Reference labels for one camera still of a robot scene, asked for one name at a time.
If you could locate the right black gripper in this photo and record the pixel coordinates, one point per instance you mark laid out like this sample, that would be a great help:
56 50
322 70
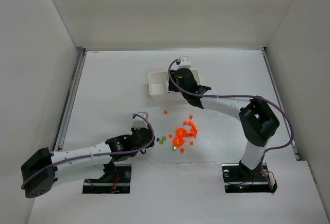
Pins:
174 80

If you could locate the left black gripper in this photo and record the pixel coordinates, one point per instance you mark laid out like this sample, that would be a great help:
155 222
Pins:
145 135

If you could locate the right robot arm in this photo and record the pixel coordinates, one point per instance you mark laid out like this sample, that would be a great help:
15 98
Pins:
258 121

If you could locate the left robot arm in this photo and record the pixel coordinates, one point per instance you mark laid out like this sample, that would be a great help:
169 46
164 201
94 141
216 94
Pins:
46 169

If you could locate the green lego pair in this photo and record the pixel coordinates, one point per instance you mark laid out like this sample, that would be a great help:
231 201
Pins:
162 140

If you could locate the white three-compartment container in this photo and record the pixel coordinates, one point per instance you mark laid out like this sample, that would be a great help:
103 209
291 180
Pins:
158 89

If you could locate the lower orange round lego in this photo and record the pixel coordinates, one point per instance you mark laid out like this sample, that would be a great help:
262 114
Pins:
178 141

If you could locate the orange round lego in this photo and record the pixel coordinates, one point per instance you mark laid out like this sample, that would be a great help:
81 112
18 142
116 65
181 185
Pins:
181 132
178 141

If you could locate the upper orange round lego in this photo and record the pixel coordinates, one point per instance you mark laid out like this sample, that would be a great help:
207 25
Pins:
181 132

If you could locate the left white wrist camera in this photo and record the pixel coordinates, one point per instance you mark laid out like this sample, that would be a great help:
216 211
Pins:
139 120

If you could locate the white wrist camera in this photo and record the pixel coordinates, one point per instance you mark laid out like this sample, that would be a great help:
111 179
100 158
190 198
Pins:
183 62
139 120

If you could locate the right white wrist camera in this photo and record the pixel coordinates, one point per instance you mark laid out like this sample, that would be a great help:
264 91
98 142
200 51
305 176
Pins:
183 62

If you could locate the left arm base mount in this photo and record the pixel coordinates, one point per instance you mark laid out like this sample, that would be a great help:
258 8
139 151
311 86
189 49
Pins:
117 182

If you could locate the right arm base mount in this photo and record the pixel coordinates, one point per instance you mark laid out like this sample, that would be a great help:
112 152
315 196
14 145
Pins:
239 181

